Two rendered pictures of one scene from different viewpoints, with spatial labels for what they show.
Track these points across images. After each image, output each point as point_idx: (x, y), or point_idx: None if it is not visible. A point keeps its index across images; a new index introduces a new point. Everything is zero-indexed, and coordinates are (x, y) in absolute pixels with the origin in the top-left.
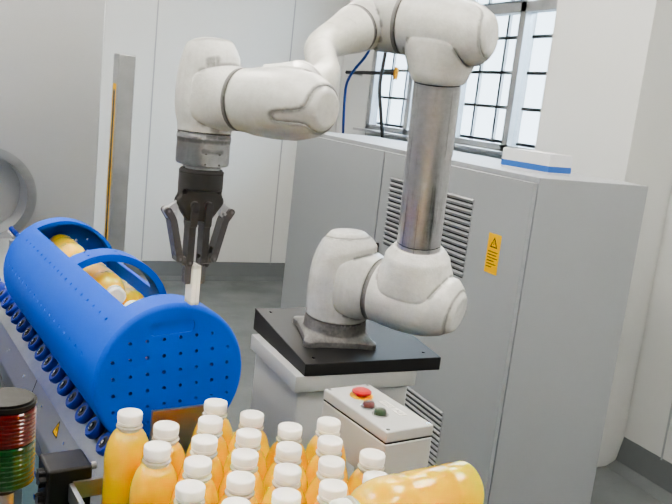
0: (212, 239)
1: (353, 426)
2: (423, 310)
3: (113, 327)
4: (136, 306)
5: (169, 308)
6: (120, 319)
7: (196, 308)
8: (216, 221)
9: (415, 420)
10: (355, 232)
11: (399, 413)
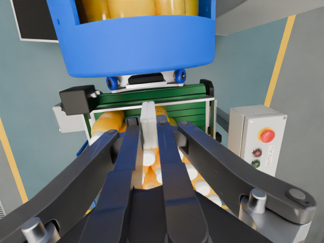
0: (196, 150)
1: (238, 149)
2: None
3: (68, 60)
4: (88, 46)
5: (129, 74)
6: (73, 56)
7: (168, 70)
8: (227, 170)
9: (268, 172)
10: None
11: (267, 164)
